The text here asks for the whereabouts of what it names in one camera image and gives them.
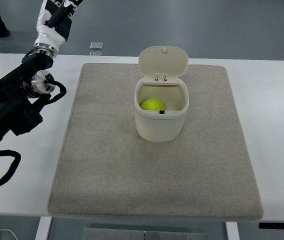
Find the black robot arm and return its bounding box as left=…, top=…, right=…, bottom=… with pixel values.
left=0, top=43, right=66, bottom=141

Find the black desk control panel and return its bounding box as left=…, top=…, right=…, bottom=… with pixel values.
left=258, top=222, right=284, bottom=230

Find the yellow tennis ball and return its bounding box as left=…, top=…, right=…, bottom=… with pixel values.
left=141, top=98, right=165, bottom=111

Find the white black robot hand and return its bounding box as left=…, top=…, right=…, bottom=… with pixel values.
left=34, top=0, right=82, bottom=52

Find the metal floor socket plate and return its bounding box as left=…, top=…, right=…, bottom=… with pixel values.
left=89, top=41, right=104, bottom=56

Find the white table leg left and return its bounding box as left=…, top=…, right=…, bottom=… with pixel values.
left=35, top=216, right=52, bottom=240

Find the grey metal base plate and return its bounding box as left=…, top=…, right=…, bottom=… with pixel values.
left=81, top=228, right=208, bottom=240

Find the white table leg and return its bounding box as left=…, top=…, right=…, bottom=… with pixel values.
left=225, top=222, right=240, bottom=240
left=35, top=216, right=52, bottom=240

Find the white table leg right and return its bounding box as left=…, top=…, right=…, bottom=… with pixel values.
left=225, top=222, right=240, bottom=240

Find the beige felt mat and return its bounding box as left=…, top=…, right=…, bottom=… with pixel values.
left=47, top=63, right=264, bottom=221

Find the beige lidded plastic bin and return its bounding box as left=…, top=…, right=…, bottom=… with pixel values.
left=134, top=46, right=190, bottom=142

